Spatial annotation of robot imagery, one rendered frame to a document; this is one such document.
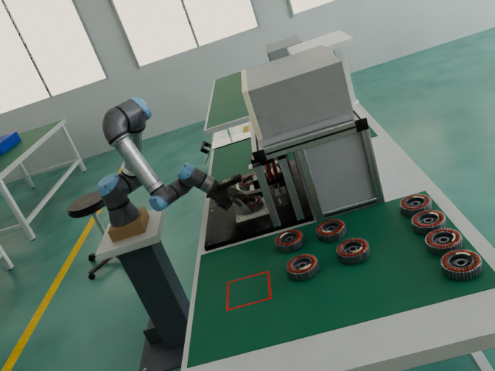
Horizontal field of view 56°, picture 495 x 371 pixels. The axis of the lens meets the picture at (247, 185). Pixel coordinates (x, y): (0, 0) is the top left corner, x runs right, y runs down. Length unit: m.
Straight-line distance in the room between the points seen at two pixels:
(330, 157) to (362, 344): 0.75
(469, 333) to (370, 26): 5.81
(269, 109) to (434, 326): 0.97
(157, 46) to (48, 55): 1.48
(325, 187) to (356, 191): 0.12
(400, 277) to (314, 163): 0.56
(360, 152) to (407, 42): 5.27
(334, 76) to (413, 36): 5.26
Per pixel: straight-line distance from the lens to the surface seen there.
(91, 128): 7.24
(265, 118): 1.85
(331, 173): 1.85
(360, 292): 1.53
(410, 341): 1.36
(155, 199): 2.02
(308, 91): 1.84
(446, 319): 1.41
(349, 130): 1.79
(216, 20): 6.63
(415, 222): 1.72
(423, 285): 1.51
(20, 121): 7.56
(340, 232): 1.76
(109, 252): 2.39
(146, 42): 6.76
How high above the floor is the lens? 1.72
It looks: 24 degrees down
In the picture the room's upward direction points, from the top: 20 degrees counter-clockwise
